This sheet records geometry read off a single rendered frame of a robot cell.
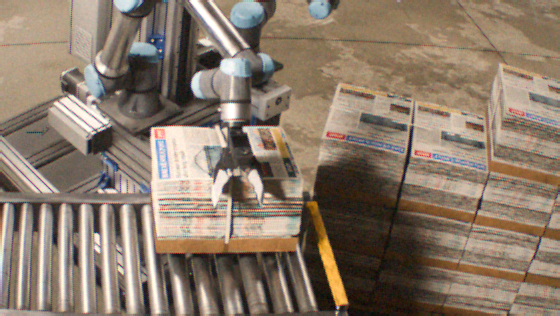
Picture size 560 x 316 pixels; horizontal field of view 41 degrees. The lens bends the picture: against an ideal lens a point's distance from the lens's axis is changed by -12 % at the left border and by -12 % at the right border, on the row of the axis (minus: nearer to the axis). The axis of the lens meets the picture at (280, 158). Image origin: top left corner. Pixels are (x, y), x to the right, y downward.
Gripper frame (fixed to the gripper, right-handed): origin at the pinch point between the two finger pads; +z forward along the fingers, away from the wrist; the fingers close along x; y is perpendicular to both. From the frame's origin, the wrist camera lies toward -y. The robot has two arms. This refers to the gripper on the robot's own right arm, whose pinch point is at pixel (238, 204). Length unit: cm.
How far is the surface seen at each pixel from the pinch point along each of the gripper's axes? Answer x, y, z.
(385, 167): -56, 59, -5
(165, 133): 16.2, 25.7, -17.3
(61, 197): 48, 39, 1
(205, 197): 7.3, 6.6, -1.4
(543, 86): -117, 49, -33
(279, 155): -13.1, 15.2, -11.2
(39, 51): 85, 283, -68
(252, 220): -5.1, 11.2, 5.1
